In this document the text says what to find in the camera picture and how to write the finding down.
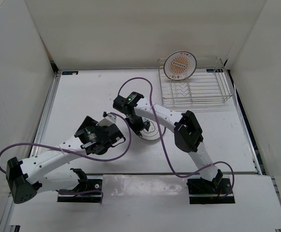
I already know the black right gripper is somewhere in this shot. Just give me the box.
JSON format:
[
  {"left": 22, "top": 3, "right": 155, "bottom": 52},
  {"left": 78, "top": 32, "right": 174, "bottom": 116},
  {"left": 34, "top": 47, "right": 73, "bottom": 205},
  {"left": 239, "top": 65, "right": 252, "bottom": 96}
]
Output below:
[{"left": 124, "top": 115, "right": 151, "bottom": 136}]

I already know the white plate dark flower outline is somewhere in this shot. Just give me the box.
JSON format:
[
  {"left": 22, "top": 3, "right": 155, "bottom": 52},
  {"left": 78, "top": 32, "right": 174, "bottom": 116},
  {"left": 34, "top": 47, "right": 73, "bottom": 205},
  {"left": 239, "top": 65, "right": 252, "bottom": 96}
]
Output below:
[{"left": 141, "top": 120, "right": 160, "bottom": 141}]

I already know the white plate orange sunburst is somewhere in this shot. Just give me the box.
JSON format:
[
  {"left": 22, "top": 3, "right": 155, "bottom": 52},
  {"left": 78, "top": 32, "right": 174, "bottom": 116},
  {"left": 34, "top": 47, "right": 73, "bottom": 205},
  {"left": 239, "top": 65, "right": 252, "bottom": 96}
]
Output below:
[{"left": 163, "top": 51, "right": 197, "bottom": 81}]

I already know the white plate green flower outline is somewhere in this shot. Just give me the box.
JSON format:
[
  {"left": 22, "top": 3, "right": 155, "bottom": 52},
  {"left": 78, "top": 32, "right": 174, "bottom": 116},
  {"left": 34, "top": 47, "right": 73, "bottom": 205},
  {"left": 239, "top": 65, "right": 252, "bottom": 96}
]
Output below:
[{"left": 160, "top": 124, "right": 167, "bottom": 137}]

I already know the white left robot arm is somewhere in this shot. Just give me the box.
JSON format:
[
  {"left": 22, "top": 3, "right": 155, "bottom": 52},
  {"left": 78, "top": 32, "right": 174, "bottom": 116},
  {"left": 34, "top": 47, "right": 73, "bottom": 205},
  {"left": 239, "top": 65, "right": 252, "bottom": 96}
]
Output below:
[{"left": 6, "top": 113, "right": 125, "bottom": 204}]

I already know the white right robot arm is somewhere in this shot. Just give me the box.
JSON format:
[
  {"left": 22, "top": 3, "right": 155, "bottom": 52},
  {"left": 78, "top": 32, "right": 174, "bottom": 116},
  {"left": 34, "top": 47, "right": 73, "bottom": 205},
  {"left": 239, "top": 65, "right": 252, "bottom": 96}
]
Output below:
[{"left": 113, "top": 92, "right": 222, "bottom": 193}]

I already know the clear acrylic dish rack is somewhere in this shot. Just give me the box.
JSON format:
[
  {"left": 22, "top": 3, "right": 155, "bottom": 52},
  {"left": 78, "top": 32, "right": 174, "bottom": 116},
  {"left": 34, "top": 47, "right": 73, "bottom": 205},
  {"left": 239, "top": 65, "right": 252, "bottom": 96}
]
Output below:
[{"left": 158, "top": 57, "right": 234, "bottom": 109}]

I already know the small label sticker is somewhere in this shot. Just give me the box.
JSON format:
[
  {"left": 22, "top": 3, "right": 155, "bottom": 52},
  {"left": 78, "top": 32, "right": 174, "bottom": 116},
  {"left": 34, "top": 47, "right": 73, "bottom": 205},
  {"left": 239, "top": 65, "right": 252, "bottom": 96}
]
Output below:
[{"left": 61, "top": 71, "right": 78, "bottom": 75}]

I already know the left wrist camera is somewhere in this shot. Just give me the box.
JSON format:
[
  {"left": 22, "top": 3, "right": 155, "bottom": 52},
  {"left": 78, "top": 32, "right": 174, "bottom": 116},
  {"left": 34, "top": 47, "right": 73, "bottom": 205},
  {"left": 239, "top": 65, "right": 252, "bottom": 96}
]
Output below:
[{"left": 98, "top": 112, "right": 117, "bottom": 127}]

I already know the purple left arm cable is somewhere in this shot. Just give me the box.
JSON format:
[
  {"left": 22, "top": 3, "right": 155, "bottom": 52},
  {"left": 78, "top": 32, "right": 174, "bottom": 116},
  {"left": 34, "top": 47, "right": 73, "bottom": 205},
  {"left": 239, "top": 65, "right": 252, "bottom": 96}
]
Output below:
[{"left": 0, "top": 111, "right": 133, "bottom": 203}]

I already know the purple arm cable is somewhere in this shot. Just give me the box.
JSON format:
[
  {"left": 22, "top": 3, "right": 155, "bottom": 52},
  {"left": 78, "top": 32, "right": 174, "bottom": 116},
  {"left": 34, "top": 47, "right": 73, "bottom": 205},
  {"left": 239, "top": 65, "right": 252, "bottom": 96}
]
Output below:
[
  {"left": 0, "top": 111, "right": 133, "bottom": 203},
  {"left": 118, "top": 77, "right": 237, "bottom": 200}
]

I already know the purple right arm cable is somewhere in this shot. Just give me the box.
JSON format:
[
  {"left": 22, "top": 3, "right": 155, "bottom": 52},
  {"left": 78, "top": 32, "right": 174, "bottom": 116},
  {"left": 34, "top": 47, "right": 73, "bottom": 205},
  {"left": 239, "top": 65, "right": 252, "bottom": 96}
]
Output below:
[{"left": 118, "top": 77, "right": 237, "bottom": 200}]

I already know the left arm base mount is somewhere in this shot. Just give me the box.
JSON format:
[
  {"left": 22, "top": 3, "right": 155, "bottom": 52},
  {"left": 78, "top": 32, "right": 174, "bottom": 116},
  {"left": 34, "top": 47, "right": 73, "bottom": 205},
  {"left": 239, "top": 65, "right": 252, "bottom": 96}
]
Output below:
[{"left": 57, "top": 175, "right": 104, "bottom": 203}]

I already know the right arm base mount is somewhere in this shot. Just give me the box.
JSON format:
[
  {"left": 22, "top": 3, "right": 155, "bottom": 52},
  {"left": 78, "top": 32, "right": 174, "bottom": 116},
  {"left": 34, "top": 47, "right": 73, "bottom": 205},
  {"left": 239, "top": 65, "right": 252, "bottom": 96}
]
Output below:
[{"left": 187, "top": 177, "right": 235, "bottom": 204}]

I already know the aluminium table edge rail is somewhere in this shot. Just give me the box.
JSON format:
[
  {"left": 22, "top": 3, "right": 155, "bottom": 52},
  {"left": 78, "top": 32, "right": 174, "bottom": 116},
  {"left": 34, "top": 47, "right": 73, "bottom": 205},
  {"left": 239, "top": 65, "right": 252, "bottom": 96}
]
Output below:
[{"left": 0, "top": 71, "right": 60, "bottom": 232}]

